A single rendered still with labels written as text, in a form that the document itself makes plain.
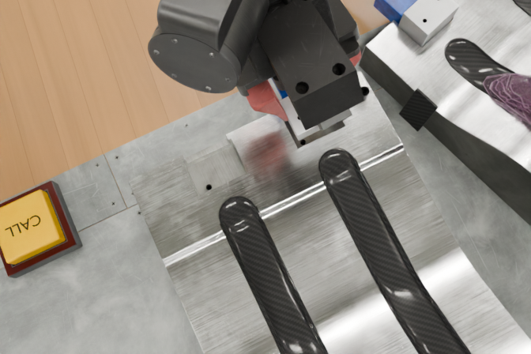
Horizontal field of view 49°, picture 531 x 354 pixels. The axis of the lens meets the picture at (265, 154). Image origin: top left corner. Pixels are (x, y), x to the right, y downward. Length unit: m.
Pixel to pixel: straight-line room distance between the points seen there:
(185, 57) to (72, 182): 0.38
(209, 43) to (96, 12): 0.46
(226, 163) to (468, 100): 0.27
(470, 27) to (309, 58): 0.35
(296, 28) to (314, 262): 0.25
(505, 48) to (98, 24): 0.48
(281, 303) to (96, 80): 0.35
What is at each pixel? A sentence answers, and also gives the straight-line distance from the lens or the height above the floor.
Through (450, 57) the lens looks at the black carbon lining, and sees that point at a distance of 0.67.
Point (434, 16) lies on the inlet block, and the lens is 0.66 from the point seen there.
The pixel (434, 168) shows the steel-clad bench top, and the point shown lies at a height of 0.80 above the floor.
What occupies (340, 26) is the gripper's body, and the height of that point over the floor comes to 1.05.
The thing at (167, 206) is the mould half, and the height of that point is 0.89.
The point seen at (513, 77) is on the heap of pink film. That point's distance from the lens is 0.65.
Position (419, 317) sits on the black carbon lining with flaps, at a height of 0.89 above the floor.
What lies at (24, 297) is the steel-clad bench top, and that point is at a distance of 0.70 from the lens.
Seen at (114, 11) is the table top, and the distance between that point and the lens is 0.76.
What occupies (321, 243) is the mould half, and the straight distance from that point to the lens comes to 0.56.
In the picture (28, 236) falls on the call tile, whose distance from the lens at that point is 0.66.
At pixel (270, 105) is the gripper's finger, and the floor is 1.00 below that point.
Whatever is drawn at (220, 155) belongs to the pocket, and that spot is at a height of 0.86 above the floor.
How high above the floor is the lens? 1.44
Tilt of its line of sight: 75 degrees down
